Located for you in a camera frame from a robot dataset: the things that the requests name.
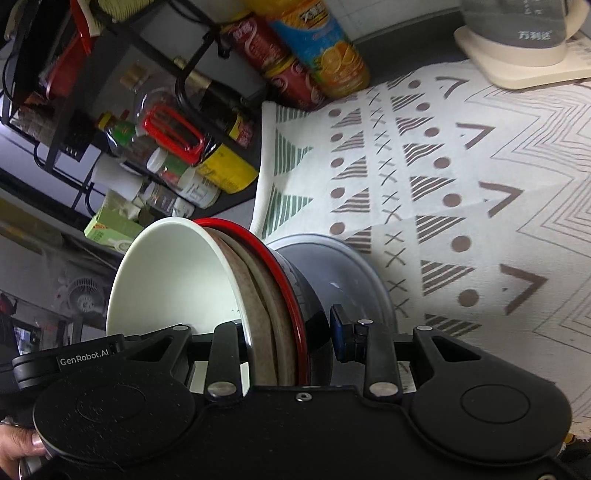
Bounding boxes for white cap spice jar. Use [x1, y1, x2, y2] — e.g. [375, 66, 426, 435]
[139, 182, 195, 219]
[148, 148, 222, 209]

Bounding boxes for cream plate brown rim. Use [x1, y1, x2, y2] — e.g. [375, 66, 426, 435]
[210, 228, 299, 387]

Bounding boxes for white desk fan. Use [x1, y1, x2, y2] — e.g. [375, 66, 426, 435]
[60, 274, 110, 320]

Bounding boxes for dark sauce bottle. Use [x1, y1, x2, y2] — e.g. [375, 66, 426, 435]
[173, 58, 257, 149]

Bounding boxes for pale green bowl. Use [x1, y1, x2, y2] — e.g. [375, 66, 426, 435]
[105, 217, 246, 339]

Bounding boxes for black bowl red rim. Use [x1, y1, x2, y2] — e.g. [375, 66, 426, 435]
[194, 218, 336, 387]

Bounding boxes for red drink can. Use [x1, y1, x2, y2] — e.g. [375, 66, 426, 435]
[222, 14, 293, 77]
[265, 58, 329, 112]

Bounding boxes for small white bottle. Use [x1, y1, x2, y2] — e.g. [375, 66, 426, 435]
[91, 157, 145, 200]

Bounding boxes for large white printed plate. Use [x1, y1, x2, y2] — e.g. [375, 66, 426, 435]
[268, 234, 394, 334]

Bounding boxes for cooking oil bottle red handle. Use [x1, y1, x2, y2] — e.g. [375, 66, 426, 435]
[119, 65, 259, 195]

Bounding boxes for patterned table mat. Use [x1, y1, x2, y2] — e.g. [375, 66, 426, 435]
[249, 60, 591, 444]

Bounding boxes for red utensil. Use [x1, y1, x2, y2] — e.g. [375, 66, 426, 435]
[44, 0, 100, 97]

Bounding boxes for black metal rack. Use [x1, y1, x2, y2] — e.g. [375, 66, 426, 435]
[0, 0, 273, 221]

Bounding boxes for green label sauce bottle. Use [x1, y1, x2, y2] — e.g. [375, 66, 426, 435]
[95, 111, 149, 154]

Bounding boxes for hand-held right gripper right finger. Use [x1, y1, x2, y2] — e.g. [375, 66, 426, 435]
[329, 305, 486, 401]

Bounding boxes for green carton box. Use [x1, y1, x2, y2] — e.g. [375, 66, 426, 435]
[84, 191, 147, 253]

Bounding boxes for person's left hand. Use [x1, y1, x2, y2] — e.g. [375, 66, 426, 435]
[0, 425, 48, 472]

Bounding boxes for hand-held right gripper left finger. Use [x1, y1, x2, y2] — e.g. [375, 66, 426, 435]
[121, 323, 252, 401]

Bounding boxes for orange juice bottle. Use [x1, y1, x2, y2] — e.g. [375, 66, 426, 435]
[247, 0, 371, 99]

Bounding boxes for glass kettle cream handle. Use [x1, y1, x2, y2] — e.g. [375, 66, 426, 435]
[462, 0, 586, 47]

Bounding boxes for cream kettle base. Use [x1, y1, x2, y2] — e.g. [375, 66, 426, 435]
[454, 25, 591, 91]

